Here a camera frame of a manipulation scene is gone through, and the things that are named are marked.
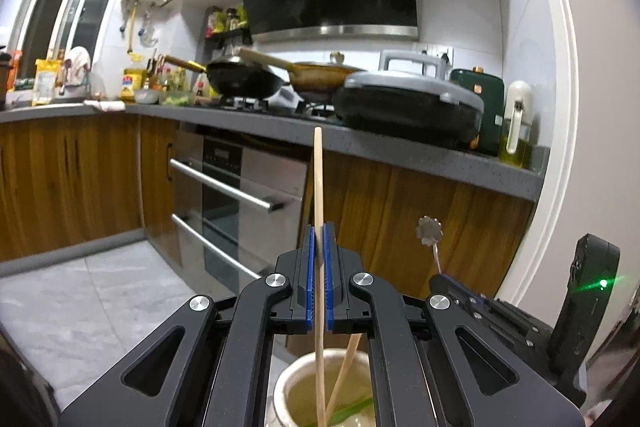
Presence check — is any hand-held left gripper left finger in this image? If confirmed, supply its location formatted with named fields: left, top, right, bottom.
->
left=57, top=227, right=317, bottom=427

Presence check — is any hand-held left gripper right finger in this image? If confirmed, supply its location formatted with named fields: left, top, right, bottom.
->
left=322, top=222, right=586, bottom=427

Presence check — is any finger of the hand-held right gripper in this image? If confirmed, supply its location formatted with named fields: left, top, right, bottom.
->
left=429, top=273, right=493, bottom=315

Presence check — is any flower-handled metal spoon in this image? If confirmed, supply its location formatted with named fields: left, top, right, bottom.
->
left=415, top=215, right=444, bottom=277

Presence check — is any wooden chopstick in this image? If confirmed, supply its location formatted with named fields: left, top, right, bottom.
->
left=325, top=333, right=362, bottom=415
left=313, top=127, right=328, bottom=427

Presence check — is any cream ceramic utensil holder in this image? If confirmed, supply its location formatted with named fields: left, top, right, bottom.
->
left=272, top=347, right=376, bottom=427

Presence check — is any stainless steel built-in oven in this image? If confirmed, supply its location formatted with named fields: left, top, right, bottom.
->
left=170, top=127, right=311, bottom=293

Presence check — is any grey kitchen counter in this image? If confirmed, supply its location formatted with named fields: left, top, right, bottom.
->
left=0, top=99, right=548, bottom=202

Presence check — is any gas stove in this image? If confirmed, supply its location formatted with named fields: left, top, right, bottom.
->
left=220, top=96, right=341, bottom=118

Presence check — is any dark green kitchen appliance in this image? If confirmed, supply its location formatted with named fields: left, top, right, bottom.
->
left=450, top=67, right=506, bottom=158

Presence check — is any grey electric griddle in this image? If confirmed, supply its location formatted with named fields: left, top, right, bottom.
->
left=334, top=49, right=485, bottom=148

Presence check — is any cream oil dispenser bottle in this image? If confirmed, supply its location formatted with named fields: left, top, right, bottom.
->
left=499, top=80, right=535, bottom=170

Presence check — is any brown frying pan with lid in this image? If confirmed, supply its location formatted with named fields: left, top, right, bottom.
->
left=239, top=47, right=368, bottom=102

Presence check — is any black wok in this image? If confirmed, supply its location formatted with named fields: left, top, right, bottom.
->
left=165, top=54, right=291, bottom=100

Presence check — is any row of condiment bottles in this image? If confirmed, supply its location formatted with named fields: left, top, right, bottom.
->
left=145, top=57, right=207, bottom=98

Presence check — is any black spice shelf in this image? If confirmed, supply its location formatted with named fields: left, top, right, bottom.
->
left=204, top=6, right=253, bottom=50

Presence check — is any yellow cooking oil bottle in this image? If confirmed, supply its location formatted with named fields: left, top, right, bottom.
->
left=121, top=54, right=143, bottom=102

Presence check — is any yellow gas pipe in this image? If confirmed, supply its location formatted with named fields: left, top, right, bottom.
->
left=127, top=0, right=137, bottom=55

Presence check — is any hanging white towel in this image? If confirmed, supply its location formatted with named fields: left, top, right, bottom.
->
left=65, top=47, right=93, bottom=85

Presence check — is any yellow food bag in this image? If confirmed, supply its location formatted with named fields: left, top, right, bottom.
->
left=32, top=59, right=58, bottom=105

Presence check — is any dark brown jar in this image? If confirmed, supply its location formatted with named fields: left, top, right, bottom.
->
left=0, top=52, right=13, bottom=108

